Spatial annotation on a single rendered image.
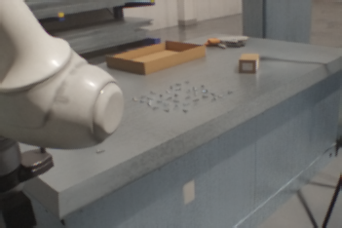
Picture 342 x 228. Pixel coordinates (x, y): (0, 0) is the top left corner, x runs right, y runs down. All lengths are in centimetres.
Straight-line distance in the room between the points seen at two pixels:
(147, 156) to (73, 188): 23
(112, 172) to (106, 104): 57
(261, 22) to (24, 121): 238
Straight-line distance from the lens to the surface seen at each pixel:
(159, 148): 109
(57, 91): 44
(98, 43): 517
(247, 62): 170
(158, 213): 125
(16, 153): 62
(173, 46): 219
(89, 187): 97
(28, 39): 44
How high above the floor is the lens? 112
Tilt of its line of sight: 21 degrees down
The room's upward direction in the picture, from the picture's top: 4 degrees counter-clockwise
